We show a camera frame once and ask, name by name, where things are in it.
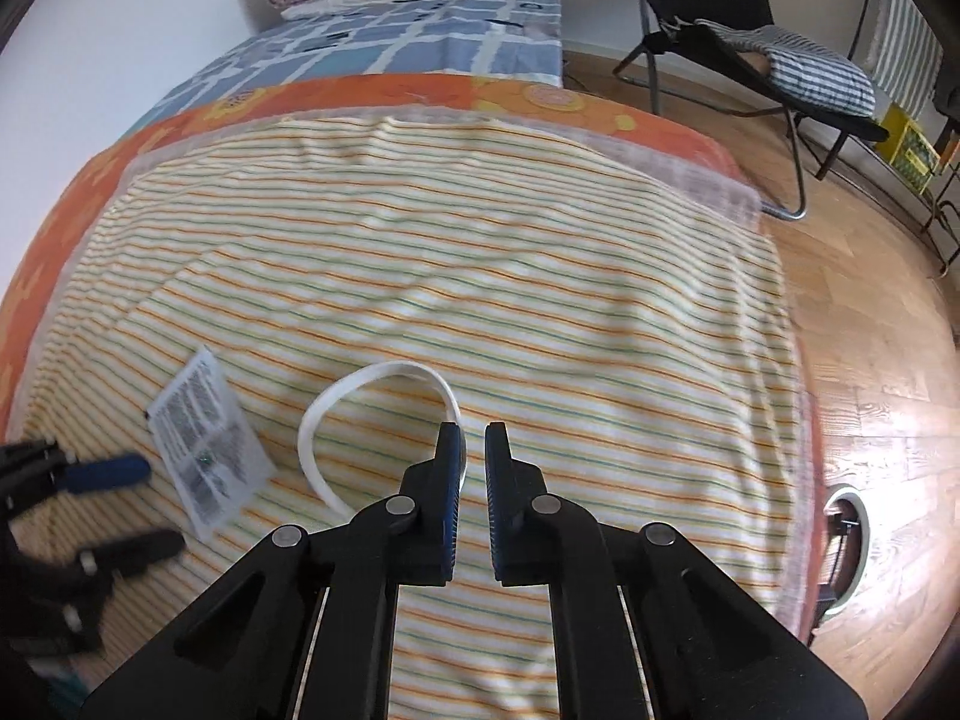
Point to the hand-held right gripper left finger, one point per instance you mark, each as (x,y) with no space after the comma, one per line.
(450,484)

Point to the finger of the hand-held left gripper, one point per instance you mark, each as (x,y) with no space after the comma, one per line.
(142,546)
(109,472)

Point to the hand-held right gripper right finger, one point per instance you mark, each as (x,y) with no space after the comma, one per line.
(496,487)

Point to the clear printed packet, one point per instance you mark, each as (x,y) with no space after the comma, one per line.
(202,450)

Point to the striped fringed blanket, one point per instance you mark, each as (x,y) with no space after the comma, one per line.
(525,300)

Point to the white round floor appliance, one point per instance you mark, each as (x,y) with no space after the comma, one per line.
(855,547)

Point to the blue checked bedsheet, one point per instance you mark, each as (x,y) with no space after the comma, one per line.
(420,45)

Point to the checked chair cushion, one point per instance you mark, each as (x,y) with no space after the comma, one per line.
(810,71)

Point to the yellow box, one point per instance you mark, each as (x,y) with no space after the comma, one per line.
(911,150)

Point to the black metal rack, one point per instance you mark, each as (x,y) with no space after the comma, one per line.
(946,195)

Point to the striped hanging cloth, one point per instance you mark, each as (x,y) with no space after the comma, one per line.
(907,45)

